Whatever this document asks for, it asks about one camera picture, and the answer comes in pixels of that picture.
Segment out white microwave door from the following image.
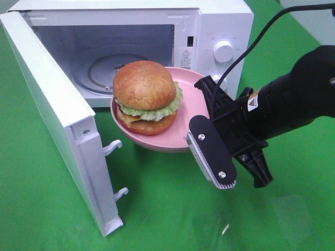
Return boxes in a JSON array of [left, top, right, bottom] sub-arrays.
[[1, 12, 128, 236]]

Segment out burger with lettuce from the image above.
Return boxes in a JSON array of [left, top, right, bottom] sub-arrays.
[[113, 61, 183, 135]]

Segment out large white upper knob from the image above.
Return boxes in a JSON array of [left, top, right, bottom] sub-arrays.
[[213, 39, 234, 63]]

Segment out small white lower knob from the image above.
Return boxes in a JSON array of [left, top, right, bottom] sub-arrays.
[[211, 74, 228, 91]]

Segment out pink plate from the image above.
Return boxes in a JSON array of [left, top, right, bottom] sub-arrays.
[[110, 67, 209, 153]]

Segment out white microwave oven body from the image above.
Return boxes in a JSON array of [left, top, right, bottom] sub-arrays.
[[5, 1, 254, 107]]

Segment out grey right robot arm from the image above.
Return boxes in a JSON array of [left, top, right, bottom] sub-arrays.
[[187, 45, 334, 189]]

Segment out glass microwave turntable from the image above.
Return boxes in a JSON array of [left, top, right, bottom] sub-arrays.
[[72, 53, 168, 95]]

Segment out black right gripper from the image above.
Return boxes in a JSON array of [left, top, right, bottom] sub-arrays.
[[194, 76, 285, 188]]

